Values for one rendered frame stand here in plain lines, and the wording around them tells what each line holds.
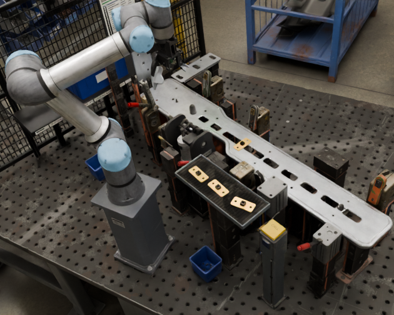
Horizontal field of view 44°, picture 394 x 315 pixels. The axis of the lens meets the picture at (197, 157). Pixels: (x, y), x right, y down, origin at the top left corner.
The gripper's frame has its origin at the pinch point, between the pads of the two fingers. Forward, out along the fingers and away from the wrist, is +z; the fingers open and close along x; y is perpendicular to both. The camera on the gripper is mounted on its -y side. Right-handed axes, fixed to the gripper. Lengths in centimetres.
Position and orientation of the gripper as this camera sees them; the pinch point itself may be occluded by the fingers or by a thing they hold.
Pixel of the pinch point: (169, 80)
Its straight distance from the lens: 183.3
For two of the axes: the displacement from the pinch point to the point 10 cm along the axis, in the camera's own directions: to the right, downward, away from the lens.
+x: 7.5, -5.2, 4.1
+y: 6.5, 4.8, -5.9
